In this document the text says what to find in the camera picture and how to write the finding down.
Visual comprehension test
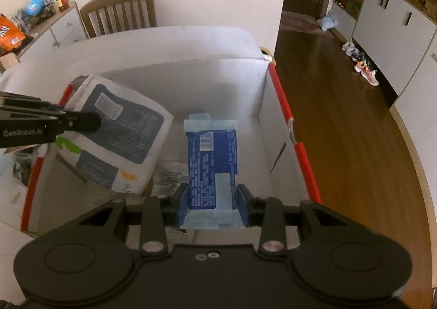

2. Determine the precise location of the white and blue tissue pack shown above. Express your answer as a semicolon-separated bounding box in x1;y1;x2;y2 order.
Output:
55;73;175;195

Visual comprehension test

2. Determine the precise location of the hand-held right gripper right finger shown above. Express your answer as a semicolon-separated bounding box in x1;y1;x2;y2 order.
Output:
237;184;352;257

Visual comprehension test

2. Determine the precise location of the yellowish tape roll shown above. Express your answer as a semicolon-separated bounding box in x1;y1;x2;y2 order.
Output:
259;46;276;66

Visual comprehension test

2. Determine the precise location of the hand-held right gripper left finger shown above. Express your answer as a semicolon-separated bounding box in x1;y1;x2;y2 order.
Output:
77;183;189;257

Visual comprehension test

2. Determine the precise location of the light blue bag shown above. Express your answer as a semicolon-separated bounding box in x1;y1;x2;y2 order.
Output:
316;14;338;31

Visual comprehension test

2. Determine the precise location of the blue round toy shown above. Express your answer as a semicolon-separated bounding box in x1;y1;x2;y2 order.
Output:
26;0;46;15

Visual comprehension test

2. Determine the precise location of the white and wood wall cabinet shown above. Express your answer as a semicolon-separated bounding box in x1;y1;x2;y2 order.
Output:
329;0;437;173

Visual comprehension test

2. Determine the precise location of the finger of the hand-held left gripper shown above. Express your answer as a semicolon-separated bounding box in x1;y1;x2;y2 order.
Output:
56;113;102;134
0;91;67;115

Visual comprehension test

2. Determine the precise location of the white sideboard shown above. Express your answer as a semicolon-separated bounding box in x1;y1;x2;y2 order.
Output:
17;0;88;60

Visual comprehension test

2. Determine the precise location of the clear wrapped brown snack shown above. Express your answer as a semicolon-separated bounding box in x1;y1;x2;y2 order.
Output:
152;159;190;197

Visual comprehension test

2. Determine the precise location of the dark crinkled packet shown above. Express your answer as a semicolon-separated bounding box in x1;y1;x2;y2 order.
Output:
13;152;34;187

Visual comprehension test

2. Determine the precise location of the red cardboard box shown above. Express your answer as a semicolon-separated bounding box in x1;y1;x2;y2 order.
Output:
0;25;323;239

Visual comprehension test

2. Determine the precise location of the patterned floor rug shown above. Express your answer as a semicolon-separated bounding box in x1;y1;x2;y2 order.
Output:
280;10;335;38

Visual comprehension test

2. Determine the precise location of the orange snack bag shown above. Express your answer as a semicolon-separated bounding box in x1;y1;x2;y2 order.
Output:
0;13;28;52

